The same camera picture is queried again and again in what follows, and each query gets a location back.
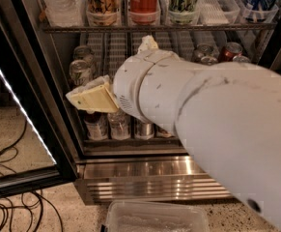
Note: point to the green tall can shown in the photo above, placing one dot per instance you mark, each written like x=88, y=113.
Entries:
x=181, y=11

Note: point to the green 7up can left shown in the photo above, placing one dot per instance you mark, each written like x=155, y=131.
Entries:
x=80, y=72

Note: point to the clear water bottle top shelf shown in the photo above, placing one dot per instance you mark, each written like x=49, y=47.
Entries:
x=64, y=13

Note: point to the red Coca-Cola tall can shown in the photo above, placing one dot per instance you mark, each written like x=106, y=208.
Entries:
x=143, y=11

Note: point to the clear water bottle shelf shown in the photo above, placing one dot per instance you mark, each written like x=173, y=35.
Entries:
x=119, y=123
x=64, y=13

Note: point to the clear water bottle bottom shelf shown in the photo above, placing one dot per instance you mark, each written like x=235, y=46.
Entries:
x=119, y=123

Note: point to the silver can behind middle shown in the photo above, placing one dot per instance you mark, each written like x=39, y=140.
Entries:
x=202, y=50

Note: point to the red cola can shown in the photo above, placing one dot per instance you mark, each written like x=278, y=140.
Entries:
x=229, y=51
x=241, y=59

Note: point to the gold can bottom shelf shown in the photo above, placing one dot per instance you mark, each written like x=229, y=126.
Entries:
x=160, y=132

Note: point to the green white can middle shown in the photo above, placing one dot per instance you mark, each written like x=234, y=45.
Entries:
x=208, y=60

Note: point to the open fridge glass door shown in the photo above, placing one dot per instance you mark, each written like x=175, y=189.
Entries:
x=24, y=120

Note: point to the silver can behind left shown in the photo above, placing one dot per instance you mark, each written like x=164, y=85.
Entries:
x=84, y=52

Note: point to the silver can bottom shelf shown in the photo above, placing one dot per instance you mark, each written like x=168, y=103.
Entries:
x=144, y=131

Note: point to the clear plastic bin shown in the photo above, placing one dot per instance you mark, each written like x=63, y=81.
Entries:
x=141, y=216

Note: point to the stainless fridge cabinet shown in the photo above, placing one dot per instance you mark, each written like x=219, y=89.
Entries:
x=157, y=169

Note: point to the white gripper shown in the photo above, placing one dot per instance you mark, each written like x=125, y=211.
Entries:
x=129, y=81

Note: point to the red cola can front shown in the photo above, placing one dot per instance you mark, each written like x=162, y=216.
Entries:
x=241, y=59

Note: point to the red cola can rear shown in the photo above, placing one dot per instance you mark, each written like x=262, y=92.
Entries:
x=229, y=51

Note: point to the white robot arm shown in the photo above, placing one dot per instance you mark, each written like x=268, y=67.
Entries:
x=227, y=116

